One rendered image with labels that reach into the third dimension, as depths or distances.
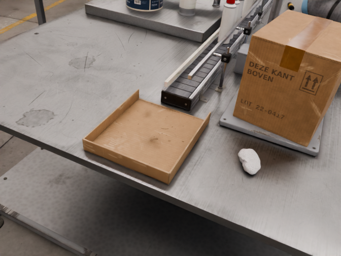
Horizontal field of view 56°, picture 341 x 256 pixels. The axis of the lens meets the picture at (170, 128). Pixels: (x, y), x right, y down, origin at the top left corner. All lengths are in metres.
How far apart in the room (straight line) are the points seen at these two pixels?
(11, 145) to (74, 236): 1.01
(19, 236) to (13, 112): 0.86
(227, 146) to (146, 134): 0.24
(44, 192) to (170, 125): 0.85
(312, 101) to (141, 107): 0.51
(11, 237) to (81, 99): 0.93
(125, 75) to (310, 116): 0.67
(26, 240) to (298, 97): 1.40
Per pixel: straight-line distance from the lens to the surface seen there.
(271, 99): 0.96
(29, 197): 1.65
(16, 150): 2.25
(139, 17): 1.67
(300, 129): 0.98
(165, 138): 0.93
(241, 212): 0.79
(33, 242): 1.77
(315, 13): 1.60
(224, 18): 1.41
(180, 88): 1.08
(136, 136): 0.94
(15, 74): 1.30
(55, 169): 1.74
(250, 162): 0.88
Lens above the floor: 1.44
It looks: 38 degrees down
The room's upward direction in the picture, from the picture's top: 5 degrees clockwise
